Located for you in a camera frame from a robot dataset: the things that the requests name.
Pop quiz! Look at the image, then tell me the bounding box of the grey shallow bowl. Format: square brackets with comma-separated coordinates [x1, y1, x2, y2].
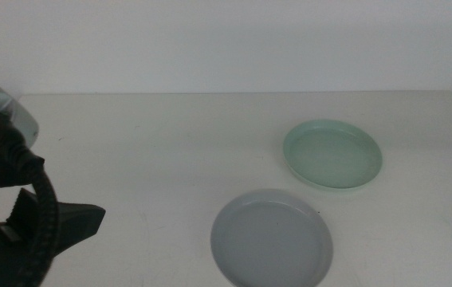
[210, 188, 334, 287]

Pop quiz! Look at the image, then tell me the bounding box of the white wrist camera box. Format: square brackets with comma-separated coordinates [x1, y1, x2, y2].
[0, 63, 40, 155]

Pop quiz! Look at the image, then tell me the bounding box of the pale green shallow bowl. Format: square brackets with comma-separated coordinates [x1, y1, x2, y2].
[282, 118, 383, 191]

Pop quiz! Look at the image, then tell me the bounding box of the black camera cable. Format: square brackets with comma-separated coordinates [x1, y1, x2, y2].
[0, 104, 60, 287]

